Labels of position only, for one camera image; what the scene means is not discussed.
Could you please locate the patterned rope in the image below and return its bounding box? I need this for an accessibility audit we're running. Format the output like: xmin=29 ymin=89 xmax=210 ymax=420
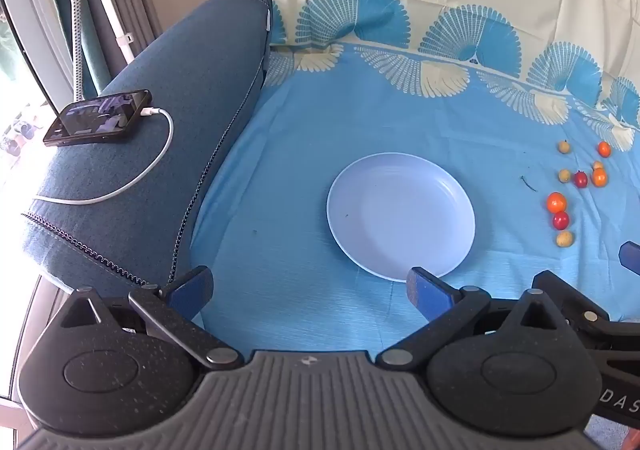
xmin=70 ymin=0 xmax=86 ymax=98

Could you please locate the blue fan-print bedsheet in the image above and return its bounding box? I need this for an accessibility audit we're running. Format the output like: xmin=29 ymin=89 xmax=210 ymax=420
xmin=190 ymin=0 xmax=640 ymax=450

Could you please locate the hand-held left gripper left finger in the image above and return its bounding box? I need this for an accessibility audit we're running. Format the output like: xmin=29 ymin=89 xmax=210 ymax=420
xmin=60 ymin=266 xmax=246 ymax=372

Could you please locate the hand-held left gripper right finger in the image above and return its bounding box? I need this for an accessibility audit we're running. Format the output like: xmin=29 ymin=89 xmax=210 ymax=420
xmin=376 ymin=267 xmax=566 ymax=373

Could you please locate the black smartphone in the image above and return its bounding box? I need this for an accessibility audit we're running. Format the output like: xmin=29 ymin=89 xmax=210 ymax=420
xmin=42 ymin=89 xmax=153 ymax=147

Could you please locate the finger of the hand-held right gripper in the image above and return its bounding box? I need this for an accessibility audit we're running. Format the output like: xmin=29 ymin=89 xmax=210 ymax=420
xmin=531 ymin=270 xmax=640 ymax=356
xmin=618 ymin=240 xmax=640 ymax=277

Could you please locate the white window frame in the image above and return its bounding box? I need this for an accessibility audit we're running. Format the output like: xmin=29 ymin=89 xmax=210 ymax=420
xmin=0 ymin=0 xmax=76 ymax=106

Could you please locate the dark blue sofa armrest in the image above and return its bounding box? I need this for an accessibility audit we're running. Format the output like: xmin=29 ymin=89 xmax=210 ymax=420
xmin=20 ymin=0 xmax=273 ymax=301

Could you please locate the black coiled cable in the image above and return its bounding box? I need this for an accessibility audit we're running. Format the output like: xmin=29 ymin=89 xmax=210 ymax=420
xmin=21 ymin=212 xmax=168 ymax=291

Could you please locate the white charging cable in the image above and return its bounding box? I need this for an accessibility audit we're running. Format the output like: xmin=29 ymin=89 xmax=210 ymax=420
xmin=32 ymin=106 xmax=175 ymax=205

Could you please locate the light blue plate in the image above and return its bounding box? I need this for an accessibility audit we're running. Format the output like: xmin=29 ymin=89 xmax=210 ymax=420
xmin=326 ymin=153 xmax=476 ymax=282

